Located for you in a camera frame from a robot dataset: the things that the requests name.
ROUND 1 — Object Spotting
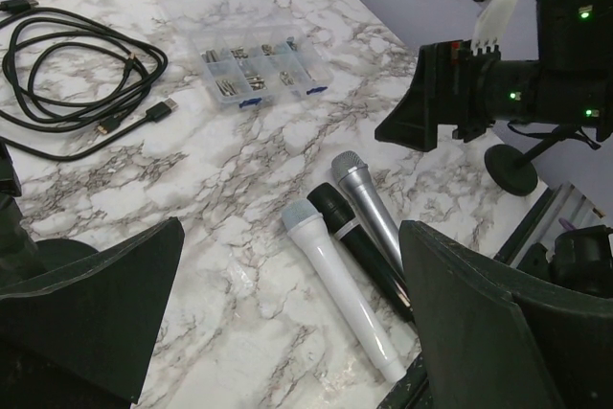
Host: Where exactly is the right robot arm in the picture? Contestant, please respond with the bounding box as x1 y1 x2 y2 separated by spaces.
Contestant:
375 0 612 152

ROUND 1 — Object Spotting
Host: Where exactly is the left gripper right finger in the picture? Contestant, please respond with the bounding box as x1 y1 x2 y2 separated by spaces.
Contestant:
399 220 612 408

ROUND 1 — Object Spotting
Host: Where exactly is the white microphone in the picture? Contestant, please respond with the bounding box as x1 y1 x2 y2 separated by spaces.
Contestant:
282 199 406 383

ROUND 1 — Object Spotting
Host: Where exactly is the black microphone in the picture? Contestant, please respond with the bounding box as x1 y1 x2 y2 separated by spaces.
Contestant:
307 182 414 323

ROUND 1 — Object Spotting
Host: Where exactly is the black usb cable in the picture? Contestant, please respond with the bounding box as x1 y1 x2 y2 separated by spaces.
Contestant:
0 0 179 164

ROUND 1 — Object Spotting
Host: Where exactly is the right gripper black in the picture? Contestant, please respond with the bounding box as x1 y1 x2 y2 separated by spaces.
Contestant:
375 40 501 152

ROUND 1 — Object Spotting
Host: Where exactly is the clear plastic screw box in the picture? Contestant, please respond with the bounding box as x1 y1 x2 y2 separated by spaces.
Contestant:
157 0 332 108

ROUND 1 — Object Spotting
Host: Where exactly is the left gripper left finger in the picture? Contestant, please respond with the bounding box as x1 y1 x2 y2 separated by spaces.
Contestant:
1 217 185 404

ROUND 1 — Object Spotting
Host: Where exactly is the grey microphone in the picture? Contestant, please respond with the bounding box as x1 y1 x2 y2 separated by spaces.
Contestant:
331 150 403 275

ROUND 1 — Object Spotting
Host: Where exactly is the black round-base mic stand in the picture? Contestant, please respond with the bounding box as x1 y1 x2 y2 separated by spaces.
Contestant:
0 143 97 288

